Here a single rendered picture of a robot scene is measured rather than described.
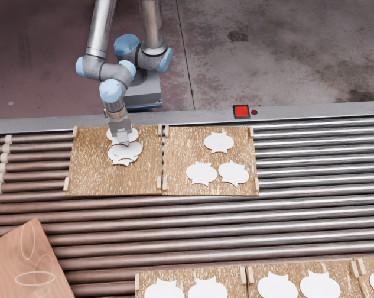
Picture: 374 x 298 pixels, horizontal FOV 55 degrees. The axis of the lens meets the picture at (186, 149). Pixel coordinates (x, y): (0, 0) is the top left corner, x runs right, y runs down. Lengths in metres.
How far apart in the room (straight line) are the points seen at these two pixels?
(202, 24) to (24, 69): 1.67
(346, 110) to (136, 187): 1.09
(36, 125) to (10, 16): 2.35
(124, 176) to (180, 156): 0.26
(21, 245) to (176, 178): 0.65
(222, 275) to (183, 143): 0.60
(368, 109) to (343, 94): 1.31
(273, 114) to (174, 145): 0.52
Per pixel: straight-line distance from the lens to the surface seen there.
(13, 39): 3.85
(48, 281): 1.41
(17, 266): 1.47
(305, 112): 1.88
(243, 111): 1.79
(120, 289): 1.47
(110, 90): 1.31
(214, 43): 3.47
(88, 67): 1.44
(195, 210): 1.54
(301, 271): 1.51
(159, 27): 1.58
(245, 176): 1.59
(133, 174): 1.60
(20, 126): 1.91
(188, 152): 1.64
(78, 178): 1.64
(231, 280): 1.45
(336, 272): 1.55
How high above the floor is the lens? 2.35
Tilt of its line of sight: 59 degrees down
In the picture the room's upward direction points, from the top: straight up
